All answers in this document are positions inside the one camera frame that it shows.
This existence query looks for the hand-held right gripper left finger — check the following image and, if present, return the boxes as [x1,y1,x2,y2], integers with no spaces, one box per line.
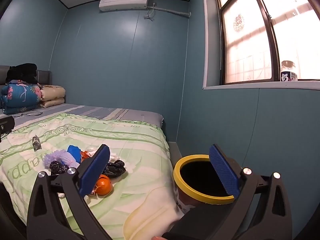
[26,144,113,240]

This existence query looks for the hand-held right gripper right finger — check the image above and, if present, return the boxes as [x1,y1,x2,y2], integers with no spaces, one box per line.
[209,144,292,240]

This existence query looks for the orange peel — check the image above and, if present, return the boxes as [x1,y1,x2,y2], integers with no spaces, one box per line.
[94,174,112,195]

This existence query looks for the orange snack wrapper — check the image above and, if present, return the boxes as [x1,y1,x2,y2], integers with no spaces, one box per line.
[80,150,94,161]

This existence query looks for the black plastic bag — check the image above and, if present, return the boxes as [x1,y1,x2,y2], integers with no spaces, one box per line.
[102,160,126,178]
[49,160,69,176]

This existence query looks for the white tissue bundle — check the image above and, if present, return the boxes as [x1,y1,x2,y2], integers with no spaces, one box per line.
[89,148,123,167]

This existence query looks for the yellow-rimmed trash bin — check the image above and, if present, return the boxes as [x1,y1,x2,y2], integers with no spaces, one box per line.
[173,154,237,212]

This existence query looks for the blue crumpled cloth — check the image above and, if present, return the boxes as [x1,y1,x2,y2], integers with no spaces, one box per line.
[67,145,82,163]

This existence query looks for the blue floral folded quilt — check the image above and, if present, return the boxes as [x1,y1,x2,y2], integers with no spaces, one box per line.
[0,80,43,115]

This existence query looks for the silver foil wrapper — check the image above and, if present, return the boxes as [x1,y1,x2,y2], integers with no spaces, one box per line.
[32,134,42,152]

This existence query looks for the green patterned blanket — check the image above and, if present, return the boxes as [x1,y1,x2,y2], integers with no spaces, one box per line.
[0,114,185,240]

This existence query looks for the black clothes pile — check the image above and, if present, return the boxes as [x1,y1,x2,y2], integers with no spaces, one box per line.
[6,63,38,83]

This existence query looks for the beige folded quilt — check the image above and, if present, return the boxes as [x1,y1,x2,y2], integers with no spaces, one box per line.
[37,85,66,108]

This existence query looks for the grey padded headboard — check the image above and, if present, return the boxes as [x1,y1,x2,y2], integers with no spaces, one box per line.
[0,65,52,87]

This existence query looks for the bed with striped sheet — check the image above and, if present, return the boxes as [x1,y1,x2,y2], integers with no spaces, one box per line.
[0,102,185,240]

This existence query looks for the glass jar with label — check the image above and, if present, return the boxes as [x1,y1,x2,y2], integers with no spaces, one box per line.
[280,60,298,82]

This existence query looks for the brown framed window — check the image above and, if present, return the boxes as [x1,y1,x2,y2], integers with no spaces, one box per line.
[202,0,320,90]

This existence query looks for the round paper window decal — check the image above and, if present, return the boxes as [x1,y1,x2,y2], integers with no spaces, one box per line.
[233,14,245,33]

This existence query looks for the white air conditioner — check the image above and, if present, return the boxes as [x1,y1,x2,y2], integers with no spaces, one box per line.
[99,0,150,12]

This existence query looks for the black cable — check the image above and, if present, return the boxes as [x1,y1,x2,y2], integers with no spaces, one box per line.
[15,109,43,117]

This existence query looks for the white air conditioner hose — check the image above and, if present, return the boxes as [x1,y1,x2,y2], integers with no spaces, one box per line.
[149,4,192,18]

